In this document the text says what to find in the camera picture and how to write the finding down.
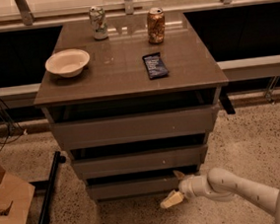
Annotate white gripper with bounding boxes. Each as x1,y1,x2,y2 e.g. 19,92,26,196
160,170,205,209

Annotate grey bottom drawer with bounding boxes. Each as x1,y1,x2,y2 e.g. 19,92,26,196
86,176,179,200

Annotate grey drawer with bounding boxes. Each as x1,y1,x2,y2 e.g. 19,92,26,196
86,176,179,200
72,144,208,179
51,105,219,151

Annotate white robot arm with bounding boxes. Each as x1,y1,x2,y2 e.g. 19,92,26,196
160,168,280,224

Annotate grey top drawer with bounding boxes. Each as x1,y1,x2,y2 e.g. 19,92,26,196
51,105,219,151

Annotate grey middle drawer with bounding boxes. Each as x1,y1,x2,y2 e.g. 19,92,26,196
72,144,208,179

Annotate grey drawer cabinet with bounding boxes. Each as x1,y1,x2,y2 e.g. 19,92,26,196
26,6,240,207

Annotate black bar behind cabinet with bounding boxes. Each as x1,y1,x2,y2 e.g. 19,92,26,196
219,88,235,115

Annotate dark blue snack packet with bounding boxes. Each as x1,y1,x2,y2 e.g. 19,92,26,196
142,52,169,80

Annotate black metal floor bar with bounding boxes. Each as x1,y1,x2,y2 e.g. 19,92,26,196
37,151,65,224

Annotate orange soda can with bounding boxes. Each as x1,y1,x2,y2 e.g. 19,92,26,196
147,7,166,44

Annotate white paper bowl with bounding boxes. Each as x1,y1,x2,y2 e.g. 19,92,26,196
45,48,91,78

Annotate white green soda can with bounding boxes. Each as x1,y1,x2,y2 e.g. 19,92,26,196
89,6,107,39

